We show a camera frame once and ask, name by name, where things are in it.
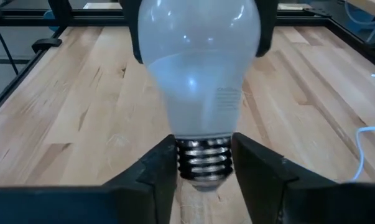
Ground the beige office desk with grommet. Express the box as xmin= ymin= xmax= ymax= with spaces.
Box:
xmin=345 ymin=0 xmax=375 ymax=21

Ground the white frosted lightbulb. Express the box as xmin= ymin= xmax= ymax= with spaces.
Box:
xmin=137 ymin=0 xmax=262 ymax=192

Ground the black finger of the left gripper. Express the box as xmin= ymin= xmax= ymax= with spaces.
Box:
xmin=120 ymin=0 xmax=144 ymax=65
xmin=254 ymin=0 xmax=280 ymax=58

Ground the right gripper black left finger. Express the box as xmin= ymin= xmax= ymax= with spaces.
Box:
xmin=0 ymin=134 xmax=179 ymax=224

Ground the black frame clamp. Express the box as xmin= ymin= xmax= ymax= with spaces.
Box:
xmin=31 ymin=37 xmax=63 ymax=54

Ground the thin white cable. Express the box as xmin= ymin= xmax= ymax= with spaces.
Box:
xmin=350 ymin=70 xmax=375 ymax=183

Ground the black hanging cable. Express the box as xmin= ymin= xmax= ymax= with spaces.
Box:
xmin=0 ymin=26 xmax=20 ymax=75

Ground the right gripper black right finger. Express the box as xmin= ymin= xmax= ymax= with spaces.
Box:
xmin=231 ymin=132 xmax=375 ymax=224

